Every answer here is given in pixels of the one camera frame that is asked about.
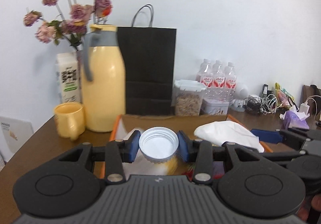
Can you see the colourful snack packet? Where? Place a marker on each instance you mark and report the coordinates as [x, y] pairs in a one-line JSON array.
[[284, 96]]

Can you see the yellow thermos jug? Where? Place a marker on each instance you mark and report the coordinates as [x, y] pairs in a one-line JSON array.
[[102, 83]]

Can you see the white printed board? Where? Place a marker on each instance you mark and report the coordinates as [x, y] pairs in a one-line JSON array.
[[15, 136]]

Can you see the yellow cup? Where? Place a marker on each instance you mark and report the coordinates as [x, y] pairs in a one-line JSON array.
[[67, 118]]

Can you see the dried pink flower bouquet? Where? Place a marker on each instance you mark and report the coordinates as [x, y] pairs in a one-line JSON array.
[[77, 13]]

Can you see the red cardboard box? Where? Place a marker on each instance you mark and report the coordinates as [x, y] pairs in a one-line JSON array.
[[175, 122]]

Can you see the clear seed container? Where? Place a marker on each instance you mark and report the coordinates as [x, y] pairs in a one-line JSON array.
[[189, 101]]

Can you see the black paper bag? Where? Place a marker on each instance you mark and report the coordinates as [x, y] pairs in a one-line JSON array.
[[148, 63]]

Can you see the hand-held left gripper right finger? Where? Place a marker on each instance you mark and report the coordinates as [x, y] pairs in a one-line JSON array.
[[183, 147]]

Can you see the white tin box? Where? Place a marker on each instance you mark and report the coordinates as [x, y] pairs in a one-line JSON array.
[[215, 107]]

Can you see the black power adapter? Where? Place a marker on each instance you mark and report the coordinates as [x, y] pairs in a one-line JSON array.
[[265, 89]]

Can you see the purple tissue pack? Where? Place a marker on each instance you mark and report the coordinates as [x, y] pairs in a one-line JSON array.
[[296, 118]]

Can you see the white crumpled plastic bag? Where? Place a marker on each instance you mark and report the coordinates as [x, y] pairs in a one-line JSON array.
[[225, 131]]

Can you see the white bottle cap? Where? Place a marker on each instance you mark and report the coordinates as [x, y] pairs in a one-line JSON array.
[[158, 143]]

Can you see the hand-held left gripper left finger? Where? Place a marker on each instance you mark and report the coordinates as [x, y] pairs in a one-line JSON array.
[[135, 146]]

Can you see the white robot toy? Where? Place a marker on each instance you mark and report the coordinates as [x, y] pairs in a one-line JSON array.
[[240, 96]]

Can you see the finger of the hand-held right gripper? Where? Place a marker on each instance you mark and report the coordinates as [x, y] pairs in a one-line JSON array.
[[283, 157], [268, 136]]

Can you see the white milk carton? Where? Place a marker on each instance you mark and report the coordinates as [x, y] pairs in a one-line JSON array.
[[67, 76]]

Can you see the clear water bottle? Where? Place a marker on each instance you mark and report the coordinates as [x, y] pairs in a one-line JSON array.
[[205, 76], [218, 77], [230, 78]]

